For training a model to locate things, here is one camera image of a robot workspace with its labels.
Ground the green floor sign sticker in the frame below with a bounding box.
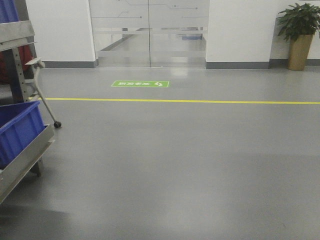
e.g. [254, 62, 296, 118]
[111, 80, 170, 88]

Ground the frosted glass double door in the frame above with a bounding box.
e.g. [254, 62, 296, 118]
[89, 0, 210, 68]

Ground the blue plastic bin lower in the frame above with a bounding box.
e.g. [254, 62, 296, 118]
[0, 100, 45, 170]

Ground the blue plastic bin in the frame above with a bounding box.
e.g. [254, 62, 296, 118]
[0, 100, 45, 170]
[0, 0, 20, 24]

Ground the gold plant pot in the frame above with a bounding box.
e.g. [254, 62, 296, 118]
[287, 34, 314, 71]

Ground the grey metal shelf rack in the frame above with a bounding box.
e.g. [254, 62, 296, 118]
[0, 0, 56, 205]

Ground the green potted plant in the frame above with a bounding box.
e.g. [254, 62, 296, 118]
[276, 3, 320, 41]

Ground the blue plastic bin upper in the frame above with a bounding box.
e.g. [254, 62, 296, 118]
[0, 0, 20, 24]

